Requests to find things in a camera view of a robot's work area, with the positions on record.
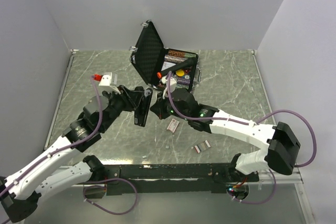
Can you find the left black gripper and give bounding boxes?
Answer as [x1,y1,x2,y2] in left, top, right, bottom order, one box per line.
[100,84,144,131]

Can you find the black marker orange cap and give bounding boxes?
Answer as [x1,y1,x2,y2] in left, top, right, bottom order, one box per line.
[156,57,197,79]

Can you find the yellow poker chip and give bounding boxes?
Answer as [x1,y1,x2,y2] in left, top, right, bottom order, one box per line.
[175,69,185,77]

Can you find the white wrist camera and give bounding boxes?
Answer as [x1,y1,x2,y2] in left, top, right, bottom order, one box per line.
[161,76,177,98]
[93,72,120,94]

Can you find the black poker chip case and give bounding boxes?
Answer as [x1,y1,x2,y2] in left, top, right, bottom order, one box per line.
[129,20,201,92]

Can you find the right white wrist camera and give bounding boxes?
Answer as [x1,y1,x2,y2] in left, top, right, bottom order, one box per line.
[161,76,177,98]

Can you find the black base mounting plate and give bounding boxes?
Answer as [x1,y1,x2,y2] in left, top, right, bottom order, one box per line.
[87,163,259,194]

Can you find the striped staple strip pack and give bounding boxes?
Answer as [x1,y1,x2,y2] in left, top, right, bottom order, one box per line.
[193,140,211,154]

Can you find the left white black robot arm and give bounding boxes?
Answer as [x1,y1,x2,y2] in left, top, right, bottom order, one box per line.
[1,86,145,223]

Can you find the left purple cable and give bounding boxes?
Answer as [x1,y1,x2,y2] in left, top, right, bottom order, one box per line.
[0,74,139,222]

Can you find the aluminium rail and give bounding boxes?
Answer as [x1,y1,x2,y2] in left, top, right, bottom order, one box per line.
[258,170,303,184]

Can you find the purple cable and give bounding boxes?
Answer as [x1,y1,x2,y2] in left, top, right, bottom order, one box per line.
[0,74,139,222]
[166,71,317,205]

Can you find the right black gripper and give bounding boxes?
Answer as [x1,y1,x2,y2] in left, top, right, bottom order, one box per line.
[151,89,191,121]

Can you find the black stapler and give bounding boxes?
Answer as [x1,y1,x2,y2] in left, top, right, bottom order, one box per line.
[134,87,153,127]

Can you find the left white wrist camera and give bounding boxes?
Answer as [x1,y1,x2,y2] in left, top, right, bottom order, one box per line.
[93,72,120,94]

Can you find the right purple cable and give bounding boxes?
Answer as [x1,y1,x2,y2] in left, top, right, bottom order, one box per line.
[166,71,317,205]

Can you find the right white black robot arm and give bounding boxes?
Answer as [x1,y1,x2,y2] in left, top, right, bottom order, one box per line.
[150,89,300,181]

